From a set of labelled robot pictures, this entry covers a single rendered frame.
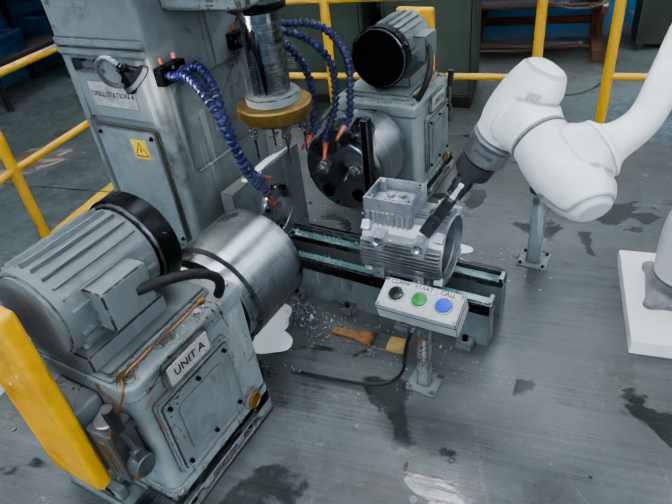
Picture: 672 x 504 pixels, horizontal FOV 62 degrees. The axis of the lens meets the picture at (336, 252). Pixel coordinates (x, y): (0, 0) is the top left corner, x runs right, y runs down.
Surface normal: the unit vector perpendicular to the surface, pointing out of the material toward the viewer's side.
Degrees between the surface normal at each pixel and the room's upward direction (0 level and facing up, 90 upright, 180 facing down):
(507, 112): 72
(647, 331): 1
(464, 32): 90
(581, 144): 30
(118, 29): 90
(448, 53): 90
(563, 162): 38
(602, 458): 0
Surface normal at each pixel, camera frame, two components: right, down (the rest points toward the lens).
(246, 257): 0.47, -0.49
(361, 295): -0.48, 0.55
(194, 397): 0.87, 0.21
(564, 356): -0.11, -0.80
